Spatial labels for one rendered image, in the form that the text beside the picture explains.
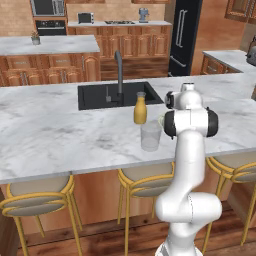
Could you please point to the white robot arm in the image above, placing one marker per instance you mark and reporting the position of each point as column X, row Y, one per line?
column 189, row 186

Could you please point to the clear glass cup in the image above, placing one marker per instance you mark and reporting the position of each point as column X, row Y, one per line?
column 150, row 136

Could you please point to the yellow juice bottle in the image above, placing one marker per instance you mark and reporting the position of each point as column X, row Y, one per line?
column 140, row 111

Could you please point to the black sink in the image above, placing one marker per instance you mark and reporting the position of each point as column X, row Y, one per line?
column 113, row 96

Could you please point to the dark grey tap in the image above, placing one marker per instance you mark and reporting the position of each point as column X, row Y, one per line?
column 118, row 78

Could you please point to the yellow bar stool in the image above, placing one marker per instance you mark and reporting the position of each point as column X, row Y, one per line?
column 144, row 183
column 233, row 170
column 40, row 203

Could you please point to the wooden island cupboards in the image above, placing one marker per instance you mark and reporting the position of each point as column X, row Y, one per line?
column 50, row 70

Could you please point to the black hob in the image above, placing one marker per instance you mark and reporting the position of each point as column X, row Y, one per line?
column 120, row 22

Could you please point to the black fridge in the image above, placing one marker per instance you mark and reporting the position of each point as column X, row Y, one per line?
column 184, row 36

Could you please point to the wooden side cupboard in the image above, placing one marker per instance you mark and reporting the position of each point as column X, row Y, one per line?
column 216, row 66

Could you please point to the grey coffee machine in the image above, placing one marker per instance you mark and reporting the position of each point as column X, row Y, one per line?
column 143, row 15

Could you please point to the silver toaster oven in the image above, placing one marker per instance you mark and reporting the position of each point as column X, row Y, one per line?
column 85, row 17

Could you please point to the black oven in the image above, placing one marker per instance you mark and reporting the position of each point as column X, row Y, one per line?
column 50, row 27

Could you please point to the small potted plant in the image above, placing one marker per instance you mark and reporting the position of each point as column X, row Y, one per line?
column 35, row 37

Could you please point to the silver kettle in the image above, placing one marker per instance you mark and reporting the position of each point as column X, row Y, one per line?
column 252, row 55

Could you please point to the silver microwave oven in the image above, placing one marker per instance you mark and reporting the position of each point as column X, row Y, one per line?
column 48, row 7

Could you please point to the wooden upper cupboard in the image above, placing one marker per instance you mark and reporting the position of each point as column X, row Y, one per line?
column 240, row 10

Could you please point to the wooden wall cupboards run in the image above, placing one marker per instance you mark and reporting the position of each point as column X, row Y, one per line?
column 133, row 46

